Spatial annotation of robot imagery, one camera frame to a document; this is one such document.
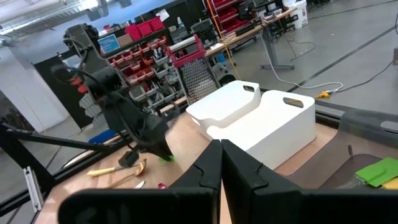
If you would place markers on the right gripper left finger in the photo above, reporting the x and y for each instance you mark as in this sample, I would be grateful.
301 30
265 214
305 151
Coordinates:
155 208

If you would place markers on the red and steel box grater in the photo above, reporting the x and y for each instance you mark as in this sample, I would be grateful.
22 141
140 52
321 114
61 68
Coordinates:
197 77

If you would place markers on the gold metal spoon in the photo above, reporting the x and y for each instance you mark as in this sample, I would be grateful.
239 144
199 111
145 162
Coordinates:
141 166

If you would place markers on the white bucket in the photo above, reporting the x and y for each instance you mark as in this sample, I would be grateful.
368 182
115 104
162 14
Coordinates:
300 15

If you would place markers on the white frame bracket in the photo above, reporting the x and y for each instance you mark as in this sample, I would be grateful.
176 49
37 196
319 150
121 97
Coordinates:
32 189

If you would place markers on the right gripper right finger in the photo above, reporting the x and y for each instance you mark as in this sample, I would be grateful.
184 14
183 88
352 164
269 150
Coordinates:
311 208

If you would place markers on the blue object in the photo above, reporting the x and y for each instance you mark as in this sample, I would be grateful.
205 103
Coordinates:
102 137

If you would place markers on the red storage rack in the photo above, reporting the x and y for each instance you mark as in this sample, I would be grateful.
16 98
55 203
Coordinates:
230 18

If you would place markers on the wooden workbench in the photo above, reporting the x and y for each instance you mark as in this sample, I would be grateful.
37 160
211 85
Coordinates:
248 31

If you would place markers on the blue label card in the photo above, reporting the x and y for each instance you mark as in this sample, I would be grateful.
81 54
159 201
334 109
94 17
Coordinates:
109 43

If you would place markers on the white plastic bin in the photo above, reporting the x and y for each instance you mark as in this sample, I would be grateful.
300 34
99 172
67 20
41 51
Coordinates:
224 105
273 130

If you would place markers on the parts shelf with red bins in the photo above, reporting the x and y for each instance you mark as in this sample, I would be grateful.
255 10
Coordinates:
140 62

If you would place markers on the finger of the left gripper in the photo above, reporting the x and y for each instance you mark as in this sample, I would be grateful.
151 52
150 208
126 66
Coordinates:
166 149
157 151

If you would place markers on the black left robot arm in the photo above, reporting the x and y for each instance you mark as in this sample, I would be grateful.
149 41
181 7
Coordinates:
93 77

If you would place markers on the smoky transparent plastic bin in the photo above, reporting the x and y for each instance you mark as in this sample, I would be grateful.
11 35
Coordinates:
357 130

